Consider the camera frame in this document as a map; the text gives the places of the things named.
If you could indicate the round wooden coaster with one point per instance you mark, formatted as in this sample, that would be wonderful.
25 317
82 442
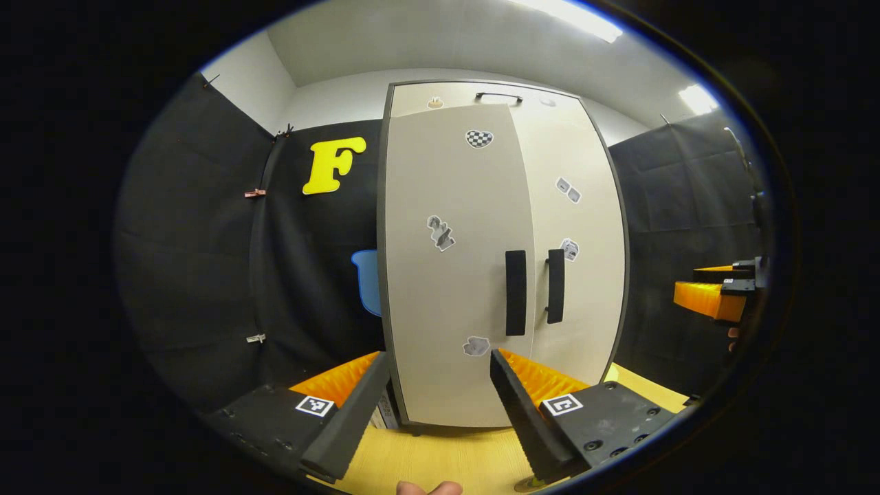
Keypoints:
529 485

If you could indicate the white cabinet door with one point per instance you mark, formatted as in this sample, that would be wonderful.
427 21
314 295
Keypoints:
447 295
584 309

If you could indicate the white and grey cabinet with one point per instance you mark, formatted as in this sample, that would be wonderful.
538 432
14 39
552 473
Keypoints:
380 275

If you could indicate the black clip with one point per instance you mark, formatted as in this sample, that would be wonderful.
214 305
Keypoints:
285 130
210 80

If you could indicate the white clip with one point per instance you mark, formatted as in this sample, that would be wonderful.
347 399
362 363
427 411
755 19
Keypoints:
256 338

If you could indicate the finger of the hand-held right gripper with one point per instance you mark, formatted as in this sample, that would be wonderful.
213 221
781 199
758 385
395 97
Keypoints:
722 271
711 300

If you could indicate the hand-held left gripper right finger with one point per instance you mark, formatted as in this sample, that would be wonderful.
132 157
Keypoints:
526 423

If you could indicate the long ceiling light strip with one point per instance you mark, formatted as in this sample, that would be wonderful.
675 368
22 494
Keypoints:
577 17

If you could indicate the pale blue spine book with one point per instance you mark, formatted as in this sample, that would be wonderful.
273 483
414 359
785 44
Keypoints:
386 414

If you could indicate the short ceiling light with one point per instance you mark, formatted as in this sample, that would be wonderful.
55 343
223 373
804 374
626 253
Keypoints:
698 99

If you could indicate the red clip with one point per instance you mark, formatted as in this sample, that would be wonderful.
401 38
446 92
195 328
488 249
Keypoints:
255 194

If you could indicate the yellow object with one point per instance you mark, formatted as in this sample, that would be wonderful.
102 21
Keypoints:
611 375

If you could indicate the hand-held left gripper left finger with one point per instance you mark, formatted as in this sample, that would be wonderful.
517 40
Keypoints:
347 430

